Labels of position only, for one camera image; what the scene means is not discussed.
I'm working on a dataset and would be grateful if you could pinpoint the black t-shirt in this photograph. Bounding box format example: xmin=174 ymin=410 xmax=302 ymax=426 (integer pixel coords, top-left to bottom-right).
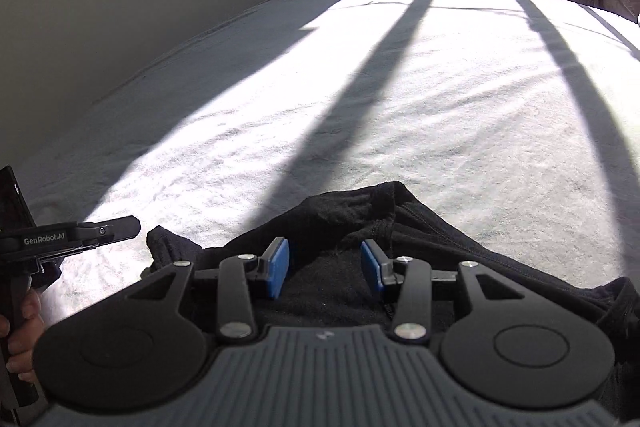
xmin=141 ymin=181 xmax=640 ymax=427

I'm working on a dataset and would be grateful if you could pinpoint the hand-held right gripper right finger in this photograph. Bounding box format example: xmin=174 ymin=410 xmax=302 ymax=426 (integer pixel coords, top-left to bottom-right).
xmin=360 ymin=239 xmax=527 ymax=343

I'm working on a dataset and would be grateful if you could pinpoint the bed with grey sheet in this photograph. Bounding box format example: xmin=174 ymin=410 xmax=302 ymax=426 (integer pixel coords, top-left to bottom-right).
xmin=0 ymin=0 xmax=640 ymax=427

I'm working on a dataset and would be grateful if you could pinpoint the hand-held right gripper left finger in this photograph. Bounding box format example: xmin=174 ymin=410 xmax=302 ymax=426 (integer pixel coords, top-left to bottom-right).
xmin=125 ymin=237 xmax=291 ymax=342

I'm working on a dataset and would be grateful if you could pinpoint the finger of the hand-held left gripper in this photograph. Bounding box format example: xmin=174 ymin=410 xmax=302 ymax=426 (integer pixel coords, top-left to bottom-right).
xmin=75 ymin=215 xmax=142 ymax=249

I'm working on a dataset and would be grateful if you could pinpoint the person's left hand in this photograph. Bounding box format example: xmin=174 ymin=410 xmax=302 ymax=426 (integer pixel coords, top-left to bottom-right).
xmin=6 ymin=289 xmax=45 ymax=383

